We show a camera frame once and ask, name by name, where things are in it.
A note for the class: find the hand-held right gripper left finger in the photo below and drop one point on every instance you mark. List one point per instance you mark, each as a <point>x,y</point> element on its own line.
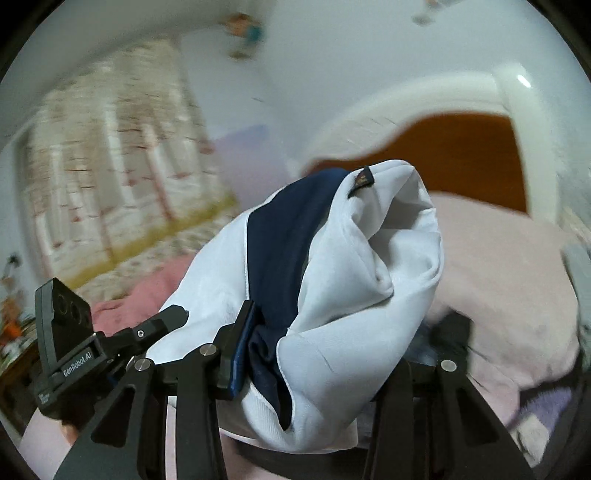
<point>240,355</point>

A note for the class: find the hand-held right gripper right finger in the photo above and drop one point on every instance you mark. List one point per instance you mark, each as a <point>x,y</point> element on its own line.
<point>448,392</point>

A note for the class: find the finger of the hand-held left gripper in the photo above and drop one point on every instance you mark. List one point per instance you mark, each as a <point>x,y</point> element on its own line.
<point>154,327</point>

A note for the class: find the white and navy jacket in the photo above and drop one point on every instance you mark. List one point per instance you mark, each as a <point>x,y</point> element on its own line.
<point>346,277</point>

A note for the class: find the brown wooden desk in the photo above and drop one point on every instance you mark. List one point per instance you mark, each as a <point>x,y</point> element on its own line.
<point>14,383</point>

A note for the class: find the orange plush toy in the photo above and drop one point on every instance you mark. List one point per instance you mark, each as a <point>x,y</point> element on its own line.
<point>9,330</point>

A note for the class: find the lavender fuzzy cloth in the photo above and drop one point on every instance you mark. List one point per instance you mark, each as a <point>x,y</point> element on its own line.
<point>545,415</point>

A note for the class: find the pink bed blanket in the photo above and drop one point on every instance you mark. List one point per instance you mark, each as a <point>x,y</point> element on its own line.
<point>498,286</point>

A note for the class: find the tree print curtain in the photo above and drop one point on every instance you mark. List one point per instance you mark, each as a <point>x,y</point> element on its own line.
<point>115,175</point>

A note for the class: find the white and brown headboard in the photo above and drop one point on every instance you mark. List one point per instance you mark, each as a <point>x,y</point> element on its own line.
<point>461,143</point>

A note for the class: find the wall plush toy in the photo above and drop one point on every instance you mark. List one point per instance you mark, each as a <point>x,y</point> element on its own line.
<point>244,32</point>

